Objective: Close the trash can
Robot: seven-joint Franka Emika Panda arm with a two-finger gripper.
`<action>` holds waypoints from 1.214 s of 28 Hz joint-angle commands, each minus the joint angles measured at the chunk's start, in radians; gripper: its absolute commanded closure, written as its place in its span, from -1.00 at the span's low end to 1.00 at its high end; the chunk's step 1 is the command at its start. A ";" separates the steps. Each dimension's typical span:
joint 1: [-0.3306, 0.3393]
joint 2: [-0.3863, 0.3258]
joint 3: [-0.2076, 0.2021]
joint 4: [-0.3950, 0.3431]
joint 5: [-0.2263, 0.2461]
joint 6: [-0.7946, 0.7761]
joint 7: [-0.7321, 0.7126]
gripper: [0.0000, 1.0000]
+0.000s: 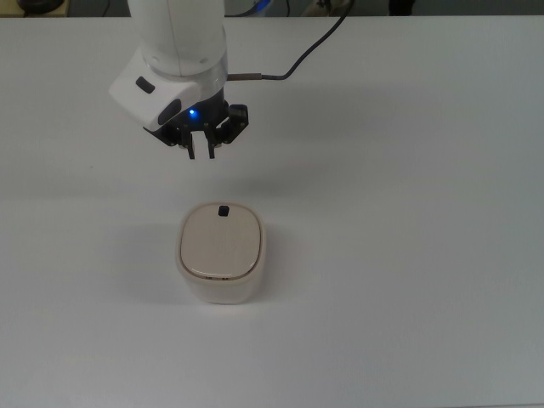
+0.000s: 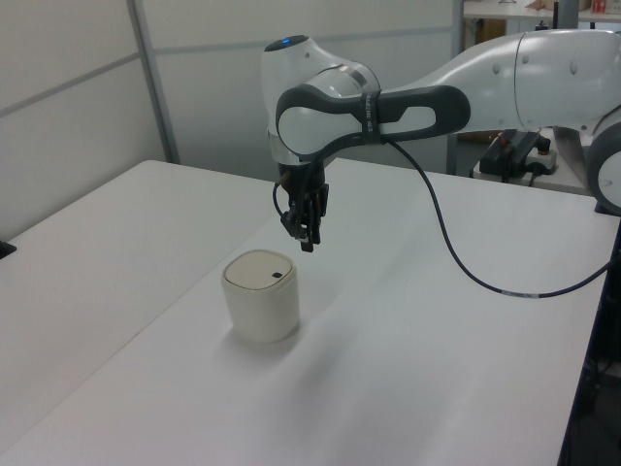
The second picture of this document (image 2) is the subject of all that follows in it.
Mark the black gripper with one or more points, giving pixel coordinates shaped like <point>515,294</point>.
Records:
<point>303,179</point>

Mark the small white lidded bin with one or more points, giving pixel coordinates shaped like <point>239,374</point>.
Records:
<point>262,315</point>

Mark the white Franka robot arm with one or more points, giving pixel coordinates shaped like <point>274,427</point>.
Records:
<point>301,121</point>

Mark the power strip with plugs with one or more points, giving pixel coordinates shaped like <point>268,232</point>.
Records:
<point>519,155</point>

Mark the black clamp at table edge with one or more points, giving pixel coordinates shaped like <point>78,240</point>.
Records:
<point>7,250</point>

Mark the pale background desk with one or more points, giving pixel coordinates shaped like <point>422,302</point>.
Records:
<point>533,10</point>

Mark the grey partition post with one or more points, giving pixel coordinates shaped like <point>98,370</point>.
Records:
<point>155,82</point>
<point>455,73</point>

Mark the dark table side frame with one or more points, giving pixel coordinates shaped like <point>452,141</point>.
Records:
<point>594,369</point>

